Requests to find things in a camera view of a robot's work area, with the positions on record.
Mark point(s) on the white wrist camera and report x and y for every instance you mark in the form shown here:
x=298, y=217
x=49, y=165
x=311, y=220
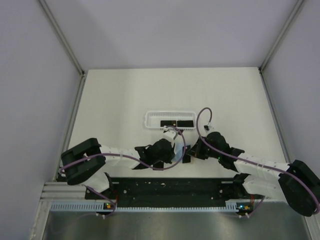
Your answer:
x=170, y=134
x=208, y=127

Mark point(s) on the right aluminium frame post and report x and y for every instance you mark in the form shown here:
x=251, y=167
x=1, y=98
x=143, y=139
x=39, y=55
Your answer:
x=294, y=13

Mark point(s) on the white slotted cable duct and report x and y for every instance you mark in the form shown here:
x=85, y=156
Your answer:
x=104, y=207

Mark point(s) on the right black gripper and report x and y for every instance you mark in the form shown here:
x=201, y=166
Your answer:
x=196, y=150

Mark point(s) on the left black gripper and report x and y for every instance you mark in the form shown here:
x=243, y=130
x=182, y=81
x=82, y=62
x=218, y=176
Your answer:
x=171, y=154

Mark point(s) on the black VIP card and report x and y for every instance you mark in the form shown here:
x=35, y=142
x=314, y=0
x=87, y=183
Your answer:
x=186, y=159

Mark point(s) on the beige card holder wallet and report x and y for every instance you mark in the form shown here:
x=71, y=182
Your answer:
x=179, y=149

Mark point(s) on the white plastic basket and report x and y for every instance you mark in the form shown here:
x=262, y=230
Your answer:
x=157, y=119

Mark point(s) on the black card in basket left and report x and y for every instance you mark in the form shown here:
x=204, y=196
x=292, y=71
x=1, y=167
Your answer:
x=167, y=123

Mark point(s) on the black card in basket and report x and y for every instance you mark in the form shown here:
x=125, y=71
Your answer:
x=185, y=124
x=167, y=123

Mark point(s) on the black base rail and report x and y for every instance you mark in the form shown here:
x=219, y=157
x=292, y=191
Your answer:
x=150, y=192

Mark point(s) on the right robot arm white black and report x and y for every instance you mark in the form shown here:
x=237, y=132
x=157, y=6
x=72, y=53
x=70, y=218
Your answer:
x=292, y=183

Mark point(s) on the aluminium frame post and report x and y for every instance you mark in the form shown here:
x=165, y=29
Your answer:
x=294, y=13
x=61, y=36

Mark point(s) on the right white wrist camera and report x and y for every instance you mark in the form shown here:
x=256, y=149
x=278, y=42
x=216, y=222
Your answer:
x=208, y=127

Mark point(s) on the black card in basket right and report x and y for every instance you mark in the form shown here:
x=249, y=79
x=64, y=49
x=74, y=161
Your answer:
x=185, y=124

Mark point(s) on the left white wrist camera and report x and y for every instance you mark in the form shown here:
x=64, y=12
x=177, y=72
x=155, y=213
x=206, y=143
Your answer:
x=170, y=134

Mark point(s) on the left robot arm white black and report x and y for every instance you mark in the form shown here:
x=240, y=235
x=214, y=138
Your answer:
x=83, y=163

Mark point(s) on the left aluminium frame post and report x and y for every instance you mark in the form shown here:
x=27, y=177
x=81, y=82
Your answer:
x=61, y=36

